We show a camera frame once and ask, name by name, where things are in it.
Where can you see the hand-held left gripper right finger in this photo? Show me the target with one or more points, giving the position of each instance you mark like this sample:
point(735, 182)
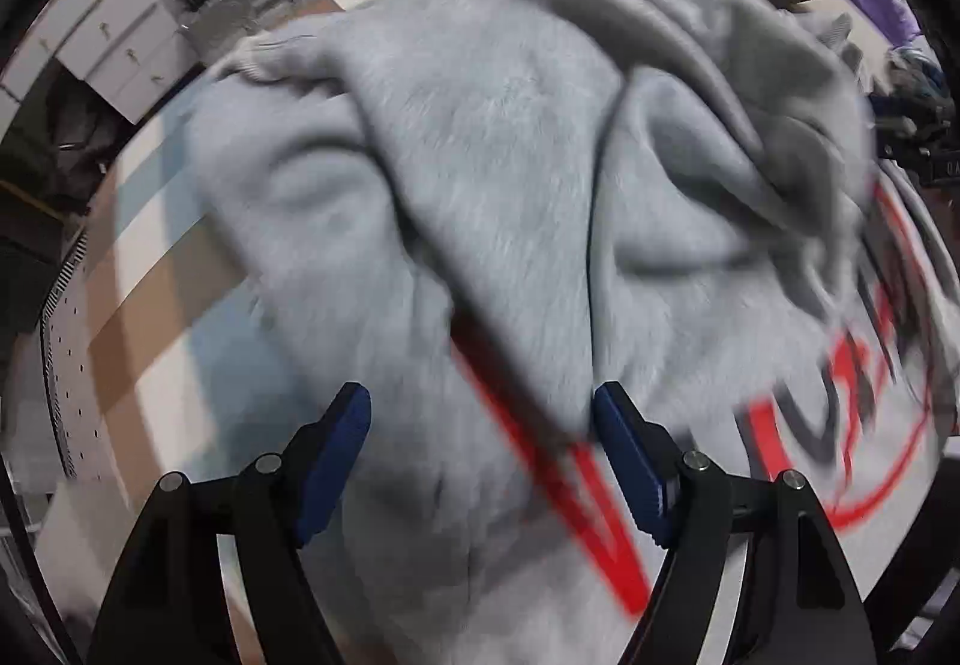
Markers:
point(630, 462)

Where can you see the white dotted rug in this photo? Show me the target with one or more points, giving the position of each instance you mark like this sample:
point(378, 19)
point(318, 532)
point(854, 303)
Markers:
point(64, 365)

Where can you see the grey printed hoodie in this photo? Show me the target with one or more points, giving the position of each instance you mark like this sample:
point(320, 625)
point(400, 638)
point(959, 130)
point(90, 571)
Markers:
point(510, 148)

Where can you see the white drawer desk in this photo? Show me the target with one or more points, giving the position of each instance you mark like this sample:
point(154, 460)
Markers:
point(112, 43)

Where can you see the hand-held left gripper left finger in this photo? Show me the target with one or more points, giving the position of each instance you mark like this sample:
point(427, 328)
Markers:
point(337, 462)

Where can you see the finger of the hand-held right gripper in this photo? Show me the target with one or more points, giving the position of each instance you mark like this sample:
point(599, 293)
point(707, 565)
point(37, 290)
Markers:
point(900, 136)

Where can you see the checked bed blanket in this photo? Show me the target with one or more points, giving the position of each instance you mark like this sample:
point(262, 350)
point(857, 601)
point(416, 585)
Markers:
point(150, 335)

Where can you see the black bag under desk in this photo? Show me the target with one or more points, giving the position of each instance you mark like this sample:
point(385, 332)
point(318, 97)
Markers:
point(82, 140)

